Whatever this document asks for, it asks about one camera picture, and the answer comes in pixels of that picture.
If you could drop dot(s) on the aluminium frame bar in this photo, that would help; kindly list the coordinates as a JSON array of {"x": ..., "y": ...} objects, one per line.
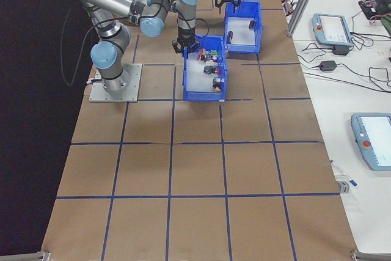
[{"x": 302, "y": 1}]

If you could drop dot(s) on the grey teach pendant touchscreen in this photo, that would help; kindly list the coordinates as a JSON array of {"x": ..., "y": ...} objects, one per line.
[
  {"x": 331, "y": 30},
  {"x": 372, "y": 141}
]

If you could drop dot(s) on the orange yellow push button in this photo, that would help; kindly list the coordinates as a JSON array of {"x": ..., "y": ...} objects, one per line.
[{"x": 217, "y": 86}]

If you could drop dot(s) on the black frame cover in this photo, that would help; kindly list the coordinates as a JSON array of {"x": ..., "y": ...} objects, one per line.
[{"x": 30, "y": 105}]

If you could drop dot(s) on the red mushroom push button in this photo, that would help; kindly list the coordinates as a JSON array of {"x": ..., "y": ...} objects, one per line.
[{"x": 201, "y": 53}]

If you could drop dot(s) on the blue bin with capacitors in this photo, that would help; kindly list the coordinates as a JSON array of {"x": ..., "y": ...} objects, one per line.
[{"x": 244, "y": 48}]

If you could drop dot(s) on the dark brown cylindrical capacitor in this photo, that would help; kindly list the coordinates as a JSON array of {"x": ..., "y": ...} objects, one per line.
[{"x": 251, "y": 24}]

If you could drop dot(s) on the black power adapter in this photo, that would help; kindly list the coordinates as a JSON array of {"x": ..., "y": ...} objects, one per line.
[
  {"x": 328, "y": 65},
  {"x": 341, "y": 50}
]

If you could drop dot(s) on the green push button switch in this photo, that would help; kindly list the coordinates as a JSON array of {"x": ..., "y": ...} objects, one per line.
[{"x": 214, "y": 53}]

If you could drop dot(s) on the small red switch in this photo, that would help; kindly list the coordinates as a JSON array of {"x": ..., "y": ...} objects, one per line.
[{"x": 217, "y": 71}]

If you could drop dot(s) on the blue grey switch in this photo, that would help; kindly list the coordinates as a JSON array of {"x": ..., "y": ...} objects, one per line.
[{"x": 208, "y": 69}]

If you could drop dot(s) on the aluminium corner bracket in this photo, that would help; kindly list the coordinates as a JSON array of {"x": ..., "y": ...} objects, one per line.
[
  {"x": 371, "y": 255},
  {"x": 39, "y": 256}
]

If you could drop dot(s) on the small grey box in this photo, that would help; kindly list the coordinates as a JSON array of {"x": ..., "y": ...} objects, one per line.
[{"x": 343, "y": 187}]

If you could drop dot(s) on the white side table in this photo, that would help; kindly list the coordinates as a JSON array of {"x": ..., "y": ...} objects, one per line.
[{"x": 336, "y": 105}]

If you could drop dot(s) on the blue bin with switches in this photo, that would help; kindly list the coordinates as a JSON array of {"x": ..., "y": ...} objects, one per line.
[{"x": 201, "y": 96}]

